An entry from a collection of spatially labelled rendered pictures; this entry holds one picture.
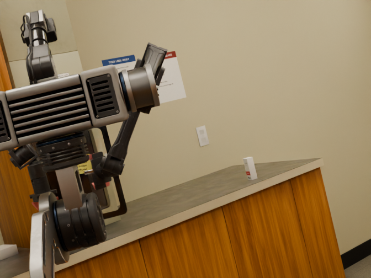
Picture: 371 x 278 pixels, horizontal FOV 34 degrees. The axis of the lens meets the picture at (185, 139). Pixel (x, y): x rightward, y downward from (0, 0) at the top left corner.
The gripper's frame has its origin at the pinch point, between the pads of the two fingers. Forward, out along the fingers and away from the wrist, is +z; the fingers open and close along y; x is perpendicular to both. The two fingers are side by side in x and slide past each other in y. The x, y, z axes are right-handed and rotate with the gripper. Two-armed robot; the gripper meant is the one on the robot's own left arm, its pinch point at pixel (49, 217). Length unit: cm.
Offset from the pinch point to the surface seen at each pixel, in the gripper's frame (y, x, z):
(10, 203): 50, -6, -4
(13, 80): 33, -14, -53
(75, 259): 2.5, -6.5, 18.6
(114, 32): 75, -95, -72
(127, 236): 2.4, -29.8, 17.9
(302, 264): 5, -120, 64
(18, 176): 33.4, -5.8, -14.9
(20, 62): 33, -19, -60
